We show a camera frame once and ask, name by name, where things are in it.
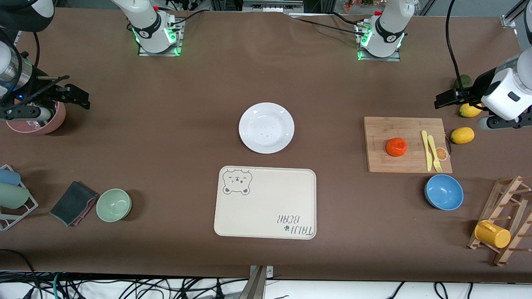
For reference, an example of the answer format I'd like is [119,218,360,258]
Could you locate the blue cup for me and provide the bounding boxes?
[0,169,21,186]

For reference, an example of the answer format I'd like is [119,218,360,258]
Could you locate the wooden cutting board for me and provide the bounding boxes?
[364,117,453,174]

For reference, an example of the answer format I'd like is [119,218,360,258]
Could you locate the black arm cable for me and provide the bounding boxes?
[0,31,42,102]
[446,0,478,109]

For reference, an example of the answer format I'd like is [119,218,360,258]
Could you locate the cream tray with bear print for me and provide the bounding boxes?
[214,166,317,240]

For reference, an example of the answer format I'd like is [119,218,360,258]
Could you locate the orange fruit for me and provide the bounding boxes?
[386,137,408,157]

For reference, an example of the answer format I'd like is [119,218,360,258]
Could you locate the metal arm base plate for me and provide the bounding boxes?
[357,21,401,62]
[138,17,183,56]

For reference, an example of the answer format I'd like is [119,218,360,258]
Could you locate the yellow plastic fork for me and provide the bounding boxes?
[427,135,443,173]

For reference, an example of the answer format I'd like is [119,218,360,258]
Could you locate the yellow plastic knife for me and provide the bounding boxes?
[421,130,433,172]

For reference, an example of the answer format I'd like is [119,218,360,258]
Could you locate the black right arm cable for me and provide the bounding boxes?
[0,31,42,102]

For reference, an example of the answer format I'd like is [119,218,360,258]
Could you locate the metal table edge bracket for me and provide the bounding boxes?
[239,266,274,299]

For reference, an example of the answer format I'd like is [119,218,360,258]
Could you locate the aluminium frame beam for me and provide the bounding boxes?
[241,0,306,13]

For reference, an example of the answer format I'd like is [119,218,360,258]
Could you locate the wooden peg cup rack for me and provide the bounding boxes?
[467,175,532,267]

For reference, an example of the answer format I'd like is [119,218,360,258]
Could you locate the blue bowl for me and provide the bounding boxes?
[424,174,464,211]

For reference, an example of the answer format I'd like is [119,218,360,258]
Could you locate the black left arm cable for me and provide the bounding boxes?
[446,0,478,109]

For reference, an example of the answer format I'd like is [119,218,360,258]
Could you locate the pale green cup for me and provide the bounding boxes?
[0,183,30,209]

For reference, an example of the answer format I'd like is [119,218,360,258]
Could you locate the yellow mug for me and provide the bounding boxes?
[474,220,511,249]

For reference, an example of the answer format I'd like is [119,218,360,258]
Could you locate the pale green bowl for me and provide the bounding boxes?
[96,189,132,223]

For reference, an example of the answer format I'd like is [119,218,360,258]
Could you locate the white round plate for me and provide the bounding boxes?
[239,102,295,154]

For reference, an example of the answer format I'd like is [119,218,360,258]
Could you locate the white wire cup rack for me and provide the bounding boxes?
[0,164,39,231]

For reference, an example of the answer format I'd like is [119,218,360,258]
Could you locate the black base cable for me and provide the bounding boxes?
[291,16,366,36]
[166,8,210,27]

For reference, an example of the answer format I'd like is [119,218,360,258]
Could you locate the dark folded cloth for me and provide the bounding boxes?
[50,181,99,227]

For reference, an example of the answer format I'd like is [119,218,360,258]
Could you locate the yellow lemon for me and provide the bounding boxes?
[459,104,483,118]
[451,127,475,145]

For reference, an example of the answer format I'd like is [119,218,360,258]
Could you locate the colourful background items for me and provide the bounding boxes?
[343,0,389,9]

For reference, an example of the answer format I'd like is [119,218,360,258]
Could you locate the pink bowl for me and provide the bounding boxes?
[6,100,66,135]

